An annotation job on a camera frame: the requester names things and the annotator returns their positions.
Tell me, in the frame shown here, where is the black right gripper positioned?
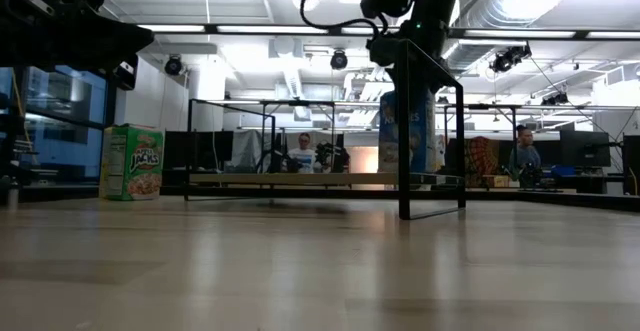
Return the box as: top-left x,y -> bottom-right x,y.
369,35 -> 451,96

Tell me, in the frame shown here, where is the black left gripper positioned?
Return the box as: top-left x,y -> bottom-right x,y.
0,18 -> 155,72

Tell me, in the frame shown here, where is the blue Rice Krispies cereal box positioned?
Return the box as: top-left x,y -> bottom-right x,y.
377,89 -> 447,191

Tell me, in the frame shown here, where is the green Apple Jacks cereal box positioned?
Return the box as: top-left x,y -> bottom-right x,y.
98,123 -> 166,203

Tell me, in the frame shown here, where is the long ceiling light strip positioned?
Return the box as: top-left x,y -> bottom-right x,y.
462,29 -> 577,40
585,30 -> 640,41
215,24 -> 329,35
136,23 -> 207,34

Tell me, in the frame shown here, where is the red orange mandala tapestry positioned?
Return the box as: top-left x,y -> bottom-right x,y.
463,135 -> 502,177

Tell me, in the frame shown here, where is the orange cardboard box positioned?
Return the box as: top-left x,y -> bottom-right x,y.
481,173 -> 512,189

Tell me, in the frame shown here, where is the person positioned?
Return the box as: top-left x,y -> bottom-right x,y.
507,124 -> 543,185
287,131 -> 321,175

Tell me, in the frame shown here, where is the black partition panel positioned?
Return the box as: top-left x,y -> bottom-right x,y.
163,129 -> 235,172

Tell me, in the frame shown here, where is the pale bottle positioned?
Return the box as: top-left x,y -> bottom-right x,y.
5,176 -> 21,210

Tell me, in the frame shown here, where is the white hanging sheet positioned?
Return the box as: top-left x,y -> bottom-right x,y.
232,129 -> 274,173

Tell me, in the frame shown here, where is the black computer monitor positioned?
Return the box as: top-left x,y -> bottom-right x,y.
558,129 -> 612,169
621,134 -> 640,196

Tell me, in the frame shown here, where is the black ceiling camera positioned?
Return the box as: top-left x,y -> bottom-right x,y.
541,91 -> 570,107
112,53 -> 140,92
329,48 -> 349,71
488,43 -> 533,75
164,54 -> 184,77

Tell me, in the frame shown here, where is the black background rig frame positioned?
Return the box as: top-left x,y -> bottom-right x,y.
258,98 -> 337,175
443,102 -> 519,177

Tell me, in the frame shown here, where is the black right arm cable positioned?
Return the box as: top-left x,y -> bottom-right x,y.
298,0 -> 384,37

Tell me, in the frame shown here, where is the wooden shelf with black frame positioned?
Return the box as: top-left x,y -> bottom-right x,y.
184,37 -> 467,221

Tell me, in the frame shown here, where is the black aluminium table frame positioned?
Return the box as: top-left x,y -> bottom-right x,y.
0,184 -> 640,214

